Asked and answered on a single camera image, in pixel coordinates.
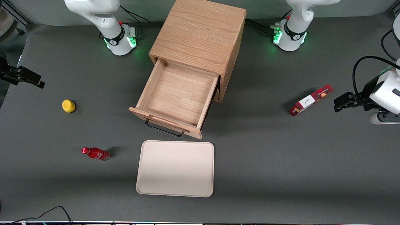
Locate red soda bottle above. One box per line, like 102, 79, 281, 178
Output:
81, 147, 111, 162

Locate black left base cables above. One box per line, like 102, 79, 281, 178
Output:
245, 18, 277, 36

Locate beige rectangular tray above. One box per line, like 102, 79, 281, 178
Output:
136, 140, 215, 198

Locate black metal drawer handle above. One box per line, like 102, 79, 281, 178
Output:
145, 118, 185, 138

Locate thin black table cable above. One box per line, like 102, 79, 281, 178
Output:
11, 206, 73, 225

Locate black right base cable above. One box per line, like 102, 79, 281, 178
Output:
120, 4, 151, 23

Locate open-box wooden drawer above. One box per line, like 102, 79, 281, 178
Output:
128, 58, 219, 140

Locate black tripod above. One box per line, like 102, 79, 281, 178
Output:
387, 0, 400, 15

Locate wooden drawer cabinet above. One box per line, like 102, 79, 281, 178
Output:
149, 0, 247, 104

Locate yellow lemon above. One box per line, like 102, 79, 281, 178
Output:
62, 99, 76, 113

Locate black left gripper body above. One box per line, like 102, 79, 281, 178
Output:
354, 77, 380, 113

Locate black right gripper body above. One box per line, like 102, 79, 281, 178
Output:
0, 55, 20, 85

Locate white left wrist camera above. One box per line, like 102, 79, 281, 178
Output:
369, 111, 400, 125

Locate black looped cable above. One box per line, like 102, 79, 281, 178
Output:
380, 29, 399, 61

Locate red and white carton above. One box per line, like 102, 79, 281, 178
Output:
289, 84, 333, 117

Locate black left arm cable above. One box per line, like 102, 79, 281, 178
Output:
352, 56, 400, 95

